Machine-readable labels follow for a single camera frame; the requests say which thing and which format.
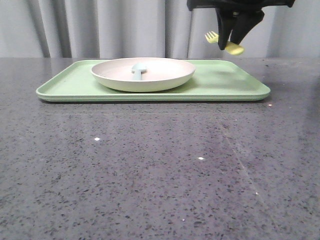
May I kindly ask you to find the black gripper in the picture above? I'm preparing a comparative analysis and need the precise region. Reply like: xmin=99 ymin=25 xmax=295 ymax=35
xmin=187 ymin=0 xmax=295 ymax=51

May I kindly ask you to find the yellow plastic fork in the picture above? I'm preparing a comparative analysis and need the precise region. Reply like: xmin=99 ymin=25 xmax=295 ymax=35
xmin=204 ymin=31 xmax=245 ymax=56

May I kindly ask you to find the grey pleated curtain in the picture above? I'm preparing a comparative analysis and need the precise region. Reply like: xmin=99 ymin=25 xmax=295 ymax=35
xmin=0 ymin=0 xmax=320 ymax=59

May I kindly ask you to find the green plastic tray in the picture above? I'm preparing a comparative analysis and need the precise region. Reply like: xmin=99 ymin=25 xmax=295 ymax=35
xmin=36 ymin=59 xmax=271 ymax=102

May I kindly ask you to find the cream round plate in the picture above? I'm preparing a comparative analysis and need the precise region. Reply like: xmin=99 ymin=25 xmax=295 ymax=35
xmin=91 ymin=57 xmax=196 ymax=93

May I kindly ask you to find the light blue spoon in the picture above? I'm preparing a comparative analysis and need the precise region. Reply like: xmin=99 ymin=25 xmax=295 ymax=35
xmin=131 ymin=62 xmax=147 ymax=81

